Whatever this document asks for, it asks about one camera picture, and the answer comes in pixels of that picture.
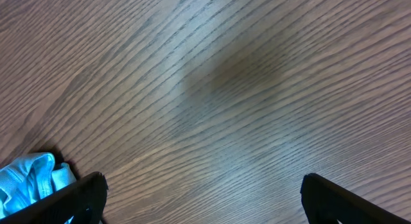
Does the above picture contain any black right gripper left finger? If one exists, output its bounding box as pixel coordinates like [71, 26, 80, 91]
[1, 172, 108, 224]

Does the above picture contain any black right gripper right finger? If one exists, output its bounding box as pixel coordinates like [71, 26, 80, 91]
[300, 173, 410, 224]

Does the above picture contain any light blue t-shirt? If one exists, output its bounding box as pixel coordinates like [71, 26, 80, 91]
[1, 152, 76, 219]

